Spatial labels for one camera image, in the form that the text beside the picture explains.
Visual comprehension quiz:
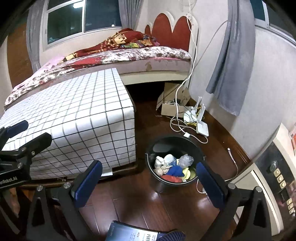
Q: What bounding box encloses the white appliance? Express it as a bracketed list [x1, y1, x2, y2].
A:
[231, 124, 295, 236]

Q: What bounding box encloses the right window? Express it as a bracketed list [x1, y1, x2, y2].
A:
[250, 0, 295, 44]

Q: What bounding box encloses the grey curtain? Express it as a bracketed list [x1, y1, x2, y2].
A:
[206, 0, 255, 116]
[26, 0, 45, 73]
[118, 0, 144, 29]

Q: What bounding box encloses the red patterned blanket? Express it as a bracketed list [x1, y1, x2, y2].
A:
[59, 28, 160, 64]

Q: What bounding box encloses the yellow cloth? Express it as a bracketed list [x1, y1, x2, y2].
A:
[182, 168, 196, 182]

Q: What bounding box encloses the cardboard box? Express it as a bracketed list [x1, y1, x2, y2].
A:
[156, 82, 191, 118]

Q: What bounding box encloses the clear plastic bag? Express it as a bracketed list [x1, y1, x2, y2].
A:
[178, 154, 194, 169]

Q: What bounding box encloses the white grid tablecloth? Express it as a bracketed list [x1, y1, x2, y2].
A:
[1, 68, 136, 179]

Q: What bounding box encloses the blue patterned paper cup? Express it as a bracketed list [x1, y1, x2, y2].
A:
[164, 154, 177, 166]

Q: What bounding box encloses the blue cloth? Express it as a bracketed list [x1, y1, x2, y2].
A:
[166, 165, 184, 177]

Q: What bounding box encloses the white cable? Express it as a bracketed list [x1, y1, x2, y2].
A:
[169, 0, 209, 145]

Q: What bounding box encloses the dark book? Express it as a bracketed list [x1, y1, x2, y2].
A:
[105, 221, 173, 241]

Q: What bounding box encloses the red plastic bag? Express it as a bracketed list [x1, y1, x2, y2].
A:
[161, 175, 183, 183]

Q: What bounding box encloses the grey curtain middle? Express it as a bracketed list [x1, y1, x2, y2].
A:
[118, 0, 144, 29]

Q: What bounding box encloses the grey curtain right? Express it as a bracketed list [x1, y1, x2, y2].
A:
[206, 0, 255, 116]

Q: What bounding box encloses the red scalloped headboard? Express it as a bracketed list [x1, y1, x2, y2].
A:
[144, 11, 199, 57]

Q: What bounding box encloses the pink blanket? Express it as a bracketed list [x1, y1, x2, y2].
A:
[35, 56, 64, 74]

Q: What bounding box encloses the window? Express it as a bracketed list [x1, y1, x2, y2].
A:
[250, 0, 295, 44]
[42, 0, 121, 50]

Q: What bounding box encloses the brown wooden door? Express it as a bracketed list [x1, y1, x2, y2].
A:
[7, 22, 33, 87]

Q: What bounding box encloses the black trash bin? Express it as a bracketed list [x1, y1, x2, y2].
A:
[145, 136, 205, 192]

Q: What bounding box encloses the back window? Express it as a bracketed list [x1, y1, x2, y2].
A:
[42, 0, 121, 50]

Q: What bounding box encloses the bed with floral sheet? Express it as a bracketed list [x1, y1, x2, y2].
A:
[4, 46, 191, 109]

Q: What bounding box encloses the grey curtain left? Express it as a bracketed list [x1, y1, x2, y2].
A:
[26, 0, 45, 73]

